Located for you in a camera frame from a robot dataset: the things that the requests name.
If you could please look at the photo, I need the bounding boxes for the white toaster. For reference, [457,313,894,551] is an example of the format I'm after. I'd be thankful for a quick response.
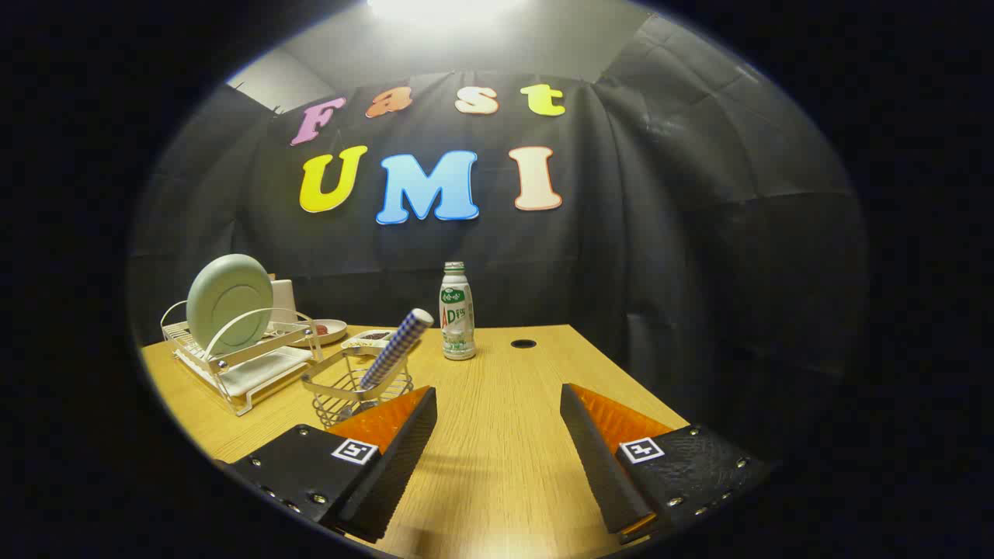
[269,279,297,324]

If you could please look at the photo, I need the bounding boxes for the white and green drink bottle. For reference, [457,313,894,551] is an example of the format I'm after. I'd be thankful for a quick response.
[440,262,477,361]

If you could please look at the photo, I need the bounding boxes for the metal wire basket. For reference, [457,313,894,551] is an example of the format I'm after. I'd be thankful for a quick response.
[301,347,415,429]

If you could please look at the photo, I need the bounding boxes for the white wire dish rack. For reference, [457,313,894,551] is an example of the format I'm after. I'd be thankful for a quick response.
[161,300,325,417]

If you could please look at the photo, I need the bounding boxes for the pale green plate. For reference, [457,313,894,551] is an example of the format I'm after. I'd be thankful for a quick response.
[186,254,274,356]

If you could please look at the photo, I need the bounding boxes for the black backdrop cloth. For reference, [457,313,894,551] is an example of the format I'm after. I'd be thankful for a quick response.
[128,16,867,436]

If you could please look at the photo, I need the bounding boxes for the pink plate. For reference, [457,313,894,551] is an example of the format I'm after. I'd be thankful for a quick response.
[305,318,349,345]

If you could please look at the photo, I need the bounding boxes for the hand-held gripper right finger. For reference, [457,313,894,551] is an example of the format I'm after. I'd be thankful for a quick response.
[560,383,771,544]

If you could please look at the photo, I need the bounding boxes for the spoon with blue checkered handle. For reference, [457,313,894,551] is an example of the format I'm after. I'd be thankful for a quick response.
[359,308,435,391]

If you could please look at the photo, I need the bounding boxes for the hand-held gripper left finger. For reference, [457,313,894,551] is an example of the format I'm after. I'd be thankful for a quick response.
[225,386,438,544]

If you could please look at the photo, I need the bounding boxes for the white divided tray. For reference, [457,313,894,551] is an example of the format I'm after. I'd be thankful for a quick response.
[342,329,398,351]

